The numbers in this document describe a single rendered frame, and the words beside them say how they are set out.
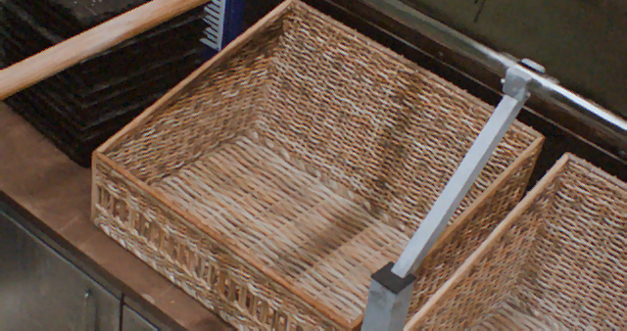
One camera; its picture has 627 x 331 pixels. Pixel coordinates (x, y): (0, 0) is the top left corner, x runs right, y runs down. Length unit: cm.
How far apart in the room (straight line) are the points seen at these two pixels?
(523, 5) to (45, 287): 96
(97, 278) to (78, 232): 8
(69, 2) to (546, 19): 80
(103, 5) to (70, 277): 47
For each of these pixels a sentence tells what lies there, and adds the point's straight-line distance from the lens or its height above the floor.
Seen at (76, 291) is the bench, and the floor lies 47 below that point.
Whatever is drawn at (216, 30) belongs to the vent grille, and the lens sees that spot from 255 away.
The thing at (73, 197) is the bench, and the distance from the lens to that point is 231.
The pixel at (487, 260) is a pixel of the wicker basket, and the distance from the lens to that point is 203.
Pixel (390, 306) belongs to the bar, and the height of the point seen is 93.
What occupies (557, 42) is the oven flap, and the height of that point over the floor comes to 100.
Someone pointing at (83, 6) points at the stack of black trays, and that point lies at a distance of 226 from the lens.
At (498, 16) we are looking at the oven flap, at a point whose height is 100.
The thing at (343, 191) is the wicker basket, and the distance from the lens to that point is 236.
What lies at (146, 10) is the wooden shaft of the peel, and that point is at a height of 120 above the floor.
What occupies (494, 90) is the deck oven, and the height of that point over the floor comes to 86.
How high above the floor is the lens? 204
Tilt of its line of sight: 37 degrees down
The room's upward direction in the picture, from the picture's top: 9 degrees clockwise
